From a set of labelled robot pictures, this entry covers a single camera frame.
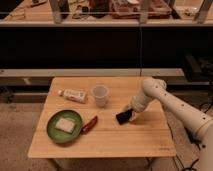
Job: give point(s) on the red tray on shelf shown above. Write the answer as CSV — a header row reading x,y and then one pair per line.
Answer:
x,y
132,9

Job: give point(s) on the white sponge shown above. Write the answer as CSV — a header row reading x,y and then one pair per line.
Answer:
x,y
65,124

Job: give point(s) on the white tube bottle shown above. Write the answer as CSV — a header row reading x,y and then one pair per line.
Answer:
x,y
73,95

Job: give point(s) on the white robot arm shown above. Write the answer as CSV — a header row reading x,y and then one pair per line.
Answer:
x,y
197,122

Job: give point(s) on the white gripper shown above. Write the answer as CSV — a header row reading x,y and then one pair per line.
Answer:
x,y
134,114

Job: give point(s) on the black eraser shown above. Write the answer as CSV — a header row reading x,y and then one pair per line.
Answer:
x,y
123,116

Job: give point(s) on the clear plastic cup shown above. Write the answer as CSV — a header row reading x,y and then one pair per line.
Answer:
x,y
100,95

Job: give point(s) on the wooden table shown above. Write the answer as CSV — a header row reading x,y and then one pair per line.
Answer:
x,y
108,146

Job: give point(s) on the green plate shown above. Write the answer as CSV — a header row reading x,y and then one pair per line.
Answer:
x,y
59,136

